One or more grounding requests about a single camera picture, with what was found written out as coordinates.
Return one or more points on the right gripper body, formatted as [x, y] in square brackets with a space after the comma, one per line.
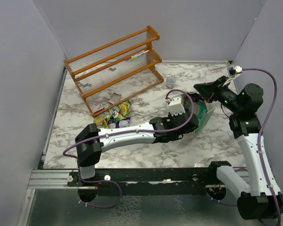
[224, 94]

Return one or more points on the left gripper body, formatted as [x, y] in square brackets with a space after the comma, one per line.
[175, 136]

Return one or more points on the yellow green Fox's candy bag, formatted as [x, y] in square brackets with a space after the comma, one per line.
[102, 121]

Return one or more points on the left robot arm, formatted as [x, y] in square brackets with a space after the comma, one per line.
[157, 130]

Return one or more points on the red white staple box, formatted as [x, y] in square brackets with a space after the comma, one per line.
[97, 108]

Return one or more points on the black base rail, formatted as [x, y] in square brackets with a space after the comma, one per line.
[148, 181]

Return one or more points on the orange wooden two-tier rack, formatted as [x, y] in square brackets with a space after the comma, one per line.
[109, 65]

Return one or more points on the open small cardboard box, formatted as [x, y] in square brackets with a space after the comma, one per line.
[115, 97]

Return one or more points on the purple capped marker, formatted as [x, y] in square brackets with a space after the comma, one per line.
[135, 56]

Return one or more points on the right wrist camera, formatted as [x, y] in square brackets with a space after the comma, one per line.
[234, 72]

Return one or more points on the teal snack packet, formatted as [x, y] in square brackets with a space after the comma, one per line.
[199, 106]

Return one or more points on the purple snack packet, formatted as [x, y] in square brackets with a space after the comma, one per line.
[112, 124]

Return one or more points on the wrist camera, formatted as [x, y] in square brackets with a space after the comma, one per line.
[175, 105]
[234, 72]

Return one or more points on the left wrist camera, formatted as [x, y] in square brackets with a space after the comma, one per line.
[175, 105]

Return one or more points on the small clear plastic cup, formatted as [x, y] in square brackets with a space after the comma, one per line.
[170, 82]

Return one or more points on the yellow green snack packet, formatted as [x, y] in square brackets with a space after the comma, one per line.
[122, 110]

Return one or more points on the aluminium frame rail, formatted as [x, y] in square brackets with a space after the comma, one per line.
[48, 179]

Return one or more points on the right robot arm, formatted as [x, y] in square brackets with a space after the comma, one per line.
[261, 197]

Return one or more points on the white green paper bag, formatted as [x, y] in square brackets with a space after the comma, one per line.
[202, 123]

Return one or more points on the grey staple strip lower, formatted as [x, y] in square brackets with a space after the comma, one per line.
[83, 85]

